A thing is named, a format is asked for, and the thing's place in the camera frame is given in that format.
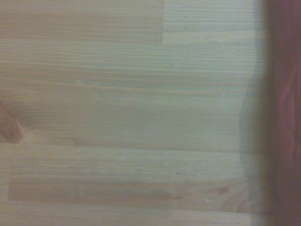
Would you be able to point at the rust orange shorts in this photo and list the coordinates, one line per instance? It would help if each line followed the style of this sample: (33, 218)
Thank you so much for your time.
(287, 94)

